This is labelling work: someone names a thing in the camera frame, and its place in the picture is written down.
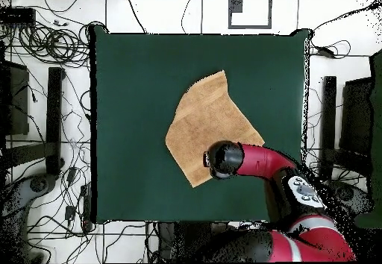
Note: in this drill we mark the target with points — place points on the dark green fabric sheet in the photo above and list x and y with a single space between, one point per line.
376 126

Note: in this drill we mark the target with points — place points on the dark green table cloth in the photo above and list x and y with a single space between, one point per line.
134 97

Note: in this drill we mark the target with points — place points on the orange terry towel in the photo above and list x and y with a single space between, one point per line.
206 120

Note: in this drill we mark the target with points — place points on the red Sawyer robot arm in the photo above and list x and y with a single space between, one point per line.
262 162

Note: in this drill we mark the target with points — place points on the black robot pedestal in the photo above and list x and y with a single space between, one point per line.
185 240

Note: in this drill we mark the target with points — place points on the black power strip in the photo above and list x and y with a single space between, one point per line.
86 207

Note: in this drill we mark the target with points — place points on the black box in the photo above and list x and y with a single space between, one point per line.
358 112
16 103

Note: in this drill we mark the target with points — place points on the black power adapter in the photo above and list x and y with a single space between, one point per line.
70 212
72 174

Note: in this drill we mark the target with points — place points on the black network switch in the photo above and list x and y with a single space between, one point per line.
16 15

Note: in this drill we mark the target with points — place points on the grey square floor frame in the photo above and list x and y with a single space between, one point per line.
235 4

